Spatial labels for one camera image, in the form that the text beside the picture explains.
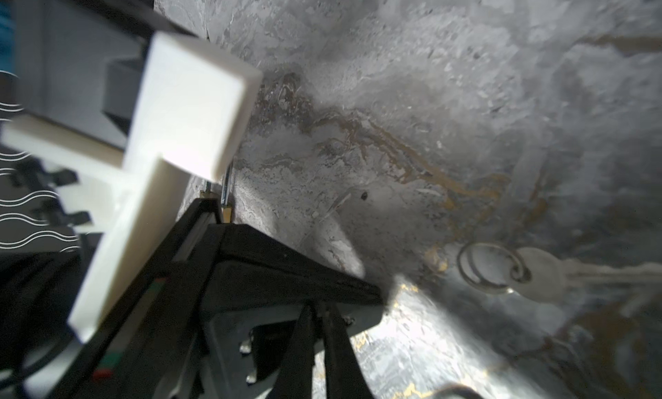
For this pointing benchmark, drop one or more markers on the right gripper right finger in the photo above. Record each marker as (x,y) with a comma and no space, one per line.
(344,378)

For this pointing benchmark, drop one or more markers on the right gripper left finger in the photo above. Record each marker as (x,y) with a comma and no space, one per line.
(295,374)

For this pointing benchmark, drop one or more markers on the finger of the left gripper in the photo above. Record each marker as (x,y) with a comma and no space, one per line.
(237,276)

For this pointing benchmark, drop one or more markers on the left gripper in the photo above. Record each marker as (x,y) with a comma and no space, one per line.
(139,341)

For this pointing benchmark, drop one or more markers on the brass padlock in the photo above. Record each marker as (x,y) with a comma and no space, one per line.
(226,208)

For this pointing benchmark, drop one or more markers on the small silver key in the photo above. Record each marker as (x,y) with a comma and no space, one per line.
(543,278)

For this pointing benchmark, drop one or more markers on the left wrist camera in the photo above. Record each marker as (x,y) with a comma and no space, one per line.
(192,110)

